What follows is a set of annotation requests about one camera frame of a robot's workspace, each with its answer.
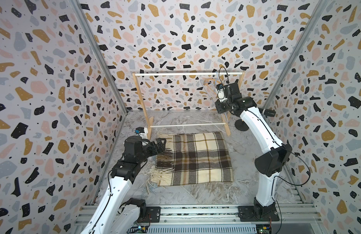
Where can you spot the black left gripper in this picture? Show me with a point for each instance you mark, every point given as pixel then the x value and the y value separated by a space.
pixel 154 150

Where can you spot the brown plaid scarf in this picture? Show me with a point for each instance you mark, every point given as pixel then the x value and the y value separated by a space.
pixel 192 159

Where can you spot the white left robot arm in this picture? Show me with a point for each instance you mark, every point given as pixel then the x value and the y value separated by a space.
pixel 113 215

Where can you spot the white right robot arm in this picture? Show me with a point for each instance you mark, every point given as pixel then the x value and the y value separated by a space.
pixel 269 165

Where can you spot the orange wooden hanger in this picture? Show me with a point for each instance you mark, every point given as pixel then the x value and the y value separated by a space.
pixel 211 81

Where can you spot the black microphone on stand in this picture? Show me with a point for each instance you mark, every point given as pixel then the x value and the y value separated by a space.
pixel 252 118

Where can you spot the wooden clothes rack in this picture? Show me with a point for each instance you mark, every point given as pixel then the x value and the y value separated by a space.
pixel 176 91

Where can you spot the green circuit board left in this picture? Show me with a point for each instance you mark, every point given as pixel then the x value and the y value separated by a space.
pixel 139 230

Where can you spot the green circuit board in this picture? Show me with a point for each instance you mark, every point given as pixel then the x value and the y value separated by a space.
pixel 263 229
pixel 139 230

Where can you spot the aluminium corner profile left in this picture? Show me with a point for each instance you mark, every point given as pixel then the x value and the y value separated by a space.
pixel 76 7

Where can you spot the aluminium corner profile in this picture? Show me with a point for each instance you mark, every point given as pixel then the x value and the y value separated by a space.
pixel 76 7
pixel 316 14

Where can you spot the aluminium corner profile right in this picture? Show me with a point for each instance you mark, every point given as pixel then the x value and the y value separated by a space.
pixel 316 14

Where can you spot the green circuit board right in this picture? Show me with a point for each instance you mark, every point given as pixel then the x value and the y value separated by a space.
pixel 263 229

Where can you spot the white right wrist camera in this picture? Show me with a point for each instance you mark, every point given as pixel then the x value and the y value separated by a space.
pixel 221 92

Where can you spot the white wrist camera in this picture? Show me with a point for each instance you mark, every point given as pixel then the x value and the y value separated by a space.
pixel 221 92
pixel 142 132

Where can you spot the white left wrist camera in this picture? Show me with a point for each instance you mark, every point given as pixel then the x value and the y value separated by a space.
pixel 142 132

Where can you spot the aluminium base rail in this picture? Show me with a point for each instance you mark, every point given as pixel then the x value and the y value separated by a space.
pixel 221 219

